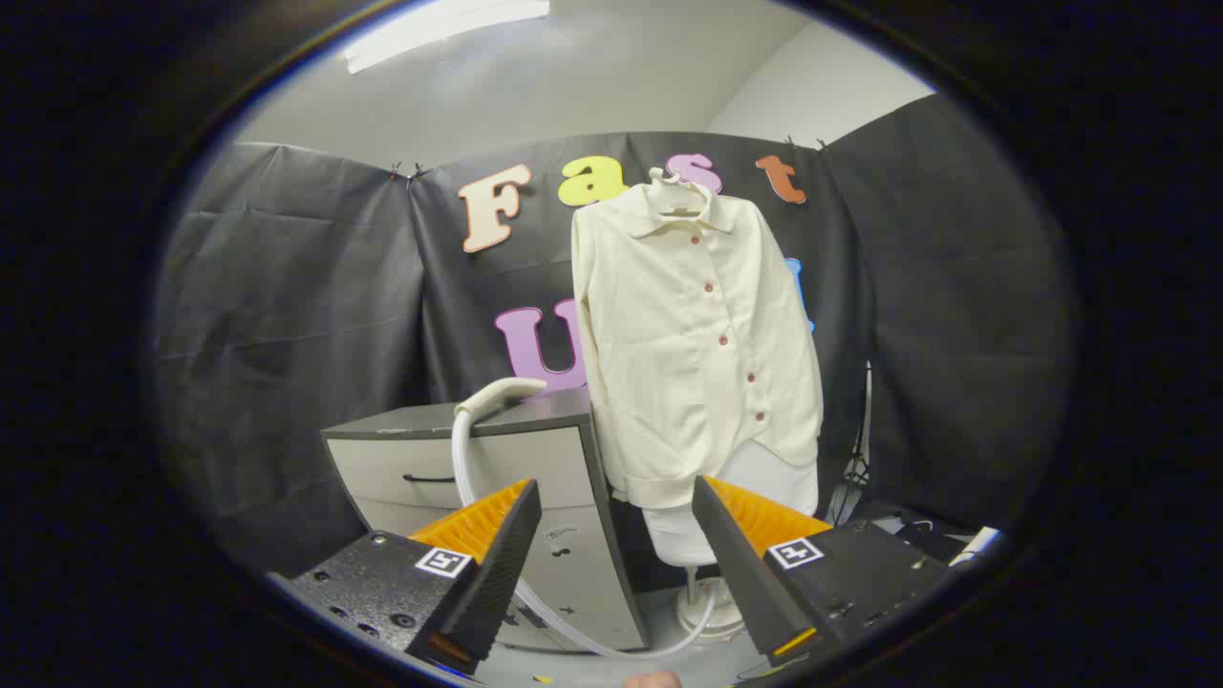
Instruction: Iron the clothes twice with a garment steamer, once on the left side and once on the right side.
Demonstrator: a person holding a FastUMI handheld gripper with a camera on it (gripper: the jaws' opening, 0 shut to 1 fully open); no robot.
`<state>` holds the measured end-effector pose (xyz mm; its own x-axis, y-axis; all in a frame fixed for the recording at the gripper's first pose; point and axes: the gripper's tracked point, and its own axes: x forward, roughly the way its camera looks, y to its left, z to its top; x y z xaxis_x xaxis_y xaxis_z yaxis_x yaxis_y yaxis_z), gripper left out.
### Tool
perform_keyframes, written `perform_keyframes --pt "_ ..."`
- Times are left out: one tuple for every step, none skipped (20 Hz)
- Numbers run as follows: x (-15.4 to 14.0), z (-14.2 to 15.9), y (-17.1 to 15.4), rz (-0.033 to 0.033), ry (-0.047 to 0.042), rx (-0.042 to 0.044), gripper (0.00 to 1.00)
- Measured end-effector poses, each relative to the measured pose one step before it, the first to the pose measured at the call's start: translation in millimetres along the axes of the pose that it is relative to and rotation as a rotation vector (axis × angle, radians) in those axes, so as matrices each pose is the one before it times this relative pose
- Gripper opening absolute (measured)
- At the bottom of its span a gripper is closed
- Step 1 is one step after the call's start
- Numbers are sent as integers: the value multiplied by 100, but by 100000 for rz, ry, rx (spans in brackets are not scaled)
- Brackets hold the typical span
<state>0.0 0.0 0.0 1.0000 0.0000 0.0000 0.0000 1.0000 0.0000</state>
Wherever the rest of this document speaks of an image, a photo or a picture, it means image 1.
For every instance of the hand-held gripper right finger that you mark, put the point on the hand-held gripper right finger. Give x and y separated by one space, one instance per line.
740 564

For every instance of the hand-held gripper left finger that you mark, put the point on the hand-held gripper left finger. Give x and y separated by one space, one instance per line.
504 564

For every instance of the cream button-up shirt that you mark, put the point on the cream button-up shirt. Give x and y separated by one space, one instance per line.
669 363

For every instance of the white mannequin stand base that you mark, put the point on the white mannequin stand base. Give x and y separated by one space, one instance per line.
693 612

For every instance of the grey drawer cabinet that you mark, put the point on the grey drawer cabinet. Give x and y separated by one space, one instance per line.
554 449

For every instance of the black electronics box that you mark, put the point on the black electronics box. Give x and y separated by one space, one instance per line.
917 535

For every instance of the ceiling tube light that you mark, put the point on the ceiling tube light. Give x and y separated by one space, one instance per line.
430 24

